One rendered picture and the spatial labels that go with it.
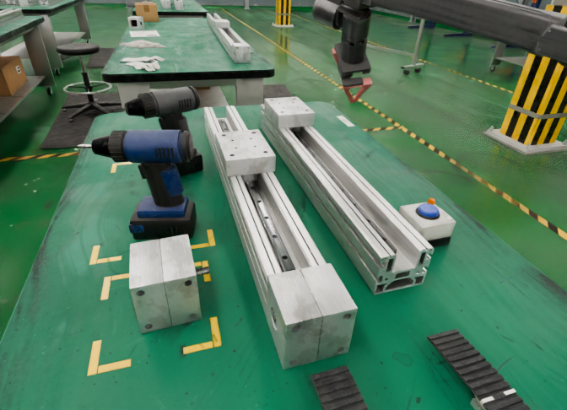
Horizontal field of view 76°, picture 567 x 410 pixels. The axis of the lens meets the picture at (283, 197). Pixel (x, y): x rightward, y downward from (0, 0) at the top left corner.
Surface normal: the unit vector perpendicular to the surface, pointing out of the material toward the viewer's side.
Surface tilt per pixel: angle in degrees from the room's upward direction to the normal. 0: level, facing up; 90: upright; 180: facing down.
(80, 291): 0
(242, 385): 0
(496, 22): 90
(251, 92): 90
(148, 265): 0
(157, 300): 90
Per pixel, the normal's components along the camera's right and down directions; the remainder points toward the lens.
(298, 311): 0.04, -0.85
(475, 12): -0.65, 0.38
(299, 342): 0.29, 0.51
